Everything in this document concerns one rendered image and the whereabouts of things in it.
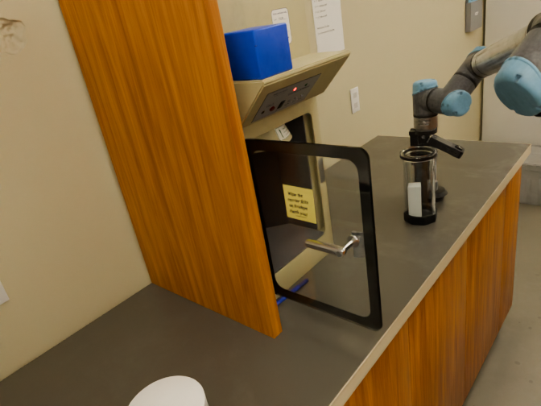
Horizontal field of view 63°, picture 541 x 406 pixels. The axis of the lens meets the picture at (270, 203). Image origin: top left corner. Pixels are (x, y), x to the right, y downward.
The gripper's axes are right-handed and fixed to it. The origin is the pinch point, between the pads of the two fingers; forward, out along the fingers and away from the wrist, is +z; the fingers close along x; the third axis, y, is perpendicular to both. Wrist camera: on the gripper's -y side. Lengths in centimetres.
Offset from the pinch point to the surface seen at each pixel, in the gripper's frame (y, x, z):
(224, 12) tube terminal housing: 31, 63, -65
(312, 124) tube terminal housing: 25, 40, -34
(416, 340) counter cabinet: -1, 48, 26
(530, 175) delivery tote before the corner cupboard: -42, -190, 75
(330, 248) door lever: 9, 79, -21
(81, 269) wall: 80, 80, -9
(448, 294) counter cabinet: -7.1, 25.1, 26.2
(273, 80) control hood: 20, 68, -51
